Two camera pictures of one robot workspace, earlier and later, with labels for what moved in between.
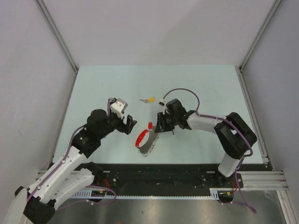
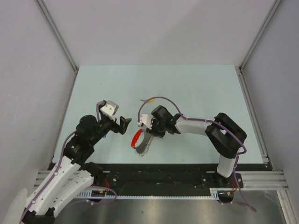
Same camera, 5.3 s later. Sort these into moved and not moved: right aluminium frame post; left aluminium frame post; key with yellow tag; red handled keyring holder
Moved: red handled keyring holder
Not moved: left aluminium frame post; right aluminium frame post; key with yellow tag
